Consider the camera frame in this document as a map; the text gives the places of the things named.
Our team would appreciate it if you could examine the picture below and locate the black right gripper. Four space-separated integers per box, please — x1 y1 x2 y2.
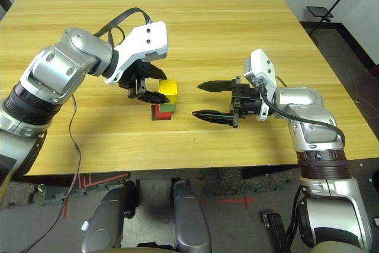
191 76 263 129

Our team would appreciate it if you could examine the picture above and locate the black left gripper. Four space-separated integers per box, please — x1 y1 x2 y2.
119 60 170 105

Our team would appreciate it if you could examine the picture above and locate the yellow wooden block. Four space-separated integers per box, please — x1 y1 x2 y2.
158 79 178 105

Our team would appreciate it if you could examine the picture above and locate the green wooden block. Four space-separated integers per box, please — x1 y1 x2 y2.
156 102 176 114

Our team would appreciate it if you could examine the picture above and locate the red wooden block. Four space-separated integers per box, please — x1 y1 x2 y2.
154 104 173 120

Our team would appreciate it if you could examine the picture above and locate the black square pad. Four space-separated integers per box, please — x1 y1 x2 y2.
150 104 172 121

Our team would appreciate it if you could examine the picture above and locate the silver right robot leg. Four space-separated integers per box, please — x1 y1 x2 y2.
173 180 213 253

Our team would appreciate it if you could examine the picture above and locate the silver robot leg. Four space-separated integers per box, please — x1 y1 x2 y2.
173 180 213 253
81 180 136 253

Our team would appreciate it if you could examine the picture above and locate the black stand plate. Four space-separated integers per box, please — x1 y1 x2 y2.
306 6 334 18

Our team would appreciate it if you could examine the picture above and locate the black box on floor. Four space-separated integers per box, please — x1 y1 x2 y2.
262 213 287 253

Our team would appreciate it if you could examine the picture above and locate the silver left robot leg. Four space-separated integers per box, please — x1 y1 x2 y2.
81 180 136 253

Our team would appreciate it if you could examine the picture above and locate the tan robot torso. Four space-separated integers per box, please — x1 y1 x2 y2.
118 245 175 253

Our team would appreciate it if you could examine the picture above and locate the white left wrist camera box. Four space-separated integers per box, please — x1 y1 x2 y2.
103 21 169 85

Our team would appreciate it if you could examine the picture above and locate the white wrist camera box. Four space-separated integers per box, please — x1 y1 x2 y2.
243 47 278 122
103 21 169 85

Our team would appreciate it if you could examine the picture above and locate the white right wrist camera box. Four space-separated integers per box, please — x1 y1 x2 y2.
243 47 278 122

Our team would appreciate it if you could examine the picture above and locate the black left camera cable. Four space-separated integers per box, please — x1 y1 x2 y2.
94 7 152 45

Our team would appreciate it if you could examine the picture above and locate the black camera cable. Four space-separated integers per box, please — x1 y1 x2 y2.
259 84 346 147
94 7 152 45

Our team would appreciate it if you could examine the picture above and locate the black right camera cable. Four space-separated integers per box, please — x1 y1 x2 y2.
259 84 346 147

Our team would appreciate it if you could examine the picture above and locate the thin black left hanging cable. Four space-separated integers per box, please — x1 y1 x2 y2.
17 92 82 253

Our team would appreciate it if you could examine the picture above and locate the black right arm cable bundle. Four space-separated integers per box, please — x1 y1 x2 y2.
278 187 303 253

